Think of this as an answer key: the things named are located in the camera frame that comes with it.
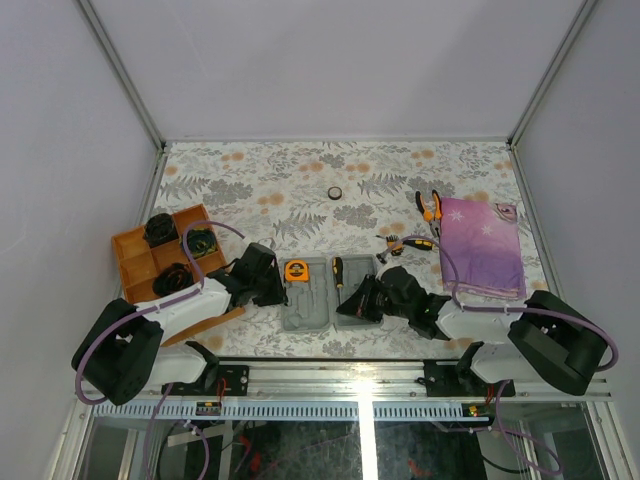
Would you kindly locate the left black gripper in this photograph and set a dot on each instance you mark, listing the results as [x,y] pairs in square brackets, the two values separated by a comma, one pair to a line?
[279,297]

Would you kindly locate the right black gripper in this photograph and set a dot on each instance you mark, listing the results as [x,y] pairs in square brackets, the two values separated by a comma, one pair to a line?
[360,304]

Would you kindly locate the orange tape measure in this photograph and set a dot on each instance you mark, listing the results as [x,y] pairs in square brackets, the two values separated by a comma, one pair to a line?
[296,271]

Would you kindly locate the grey plastic tool case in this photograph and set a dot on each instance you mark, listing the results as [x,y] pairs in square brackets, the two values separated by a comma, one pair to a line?
[311,307]

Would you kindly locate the screwdriver bit set holder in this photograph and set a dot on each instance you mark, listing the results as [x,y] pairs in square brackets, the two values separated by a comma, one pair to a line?
[394,244]

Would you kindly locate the small yellow black screwdriver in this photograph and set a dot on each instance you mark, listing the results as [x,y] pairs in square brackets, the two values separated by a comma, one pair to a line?
[418,244]

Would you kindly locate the small black tape roll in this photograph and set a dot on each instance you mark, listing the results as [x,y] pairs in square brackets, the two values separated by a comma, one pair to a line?
[334,193]

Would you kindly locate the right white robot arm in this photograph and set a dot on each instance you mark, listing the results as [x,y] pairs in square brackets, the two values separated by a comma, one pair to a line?
[541,339]

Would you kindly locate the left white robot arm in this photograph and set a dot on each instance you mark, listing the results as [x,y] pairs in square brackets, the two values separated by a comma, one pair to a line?
[126,350]

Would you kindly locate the black orange rolled belt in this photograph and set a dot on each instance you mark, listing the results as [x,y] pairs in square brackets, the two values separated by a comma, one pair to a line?
[174,278]

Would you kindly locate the orange black pliers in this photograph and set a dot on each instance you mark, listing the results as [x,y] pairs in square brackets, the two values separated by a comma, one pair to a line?
[433,218]

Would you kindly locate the orange wooden divided tray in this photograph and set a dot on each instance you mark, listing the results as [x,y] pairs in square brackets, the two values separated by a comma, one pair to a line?
[140,264]

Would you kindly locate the purple folded cloth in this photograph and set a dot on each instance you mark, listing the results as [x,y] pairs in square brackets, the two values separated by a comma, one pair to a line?
[482,248]

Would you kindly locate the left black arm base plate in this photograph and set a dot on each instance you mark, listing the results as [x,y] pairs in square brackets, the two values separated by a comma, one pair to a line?
[227,380]

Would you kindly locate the aluminium front rail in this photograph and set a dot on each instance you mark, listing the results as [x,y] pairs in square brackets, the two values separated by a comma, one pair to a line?
[385,380]

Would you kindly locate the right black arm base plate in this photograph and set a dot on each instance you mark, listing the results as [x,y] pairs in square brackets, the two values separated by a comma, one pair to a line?
[445,379]

